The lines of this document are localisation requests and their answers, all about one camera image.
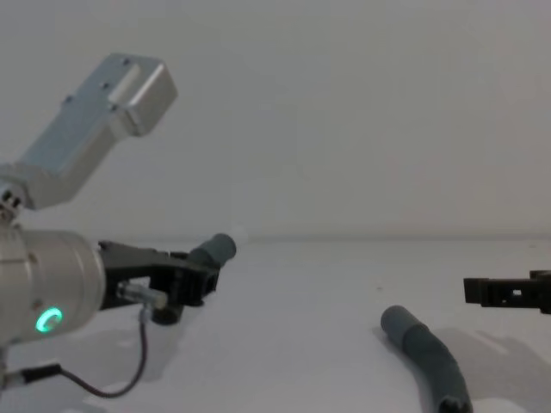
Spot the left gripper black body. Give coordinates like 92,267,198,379
97,240,182,311

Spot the short grey foam tube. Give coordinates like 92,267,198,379
188,232,238,276

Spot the long curved grey foam tube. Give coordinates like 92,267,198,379
380,305,474,413

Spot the white table cloth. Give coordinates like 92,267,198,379
0,237,551,413

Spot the pale backdrop curtain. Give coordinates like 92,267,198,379
0,0,551,242

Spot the thin dark wrist cable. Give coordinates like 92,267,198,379
8,281,168,399

